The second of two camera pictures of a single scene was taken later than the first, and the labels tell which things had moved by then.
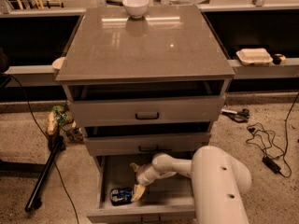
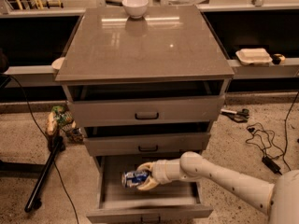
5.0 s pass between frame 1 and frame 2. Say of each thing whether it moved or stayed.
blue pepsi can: moved
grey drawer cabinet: stayed
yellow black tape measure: stayed
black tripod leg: stayed
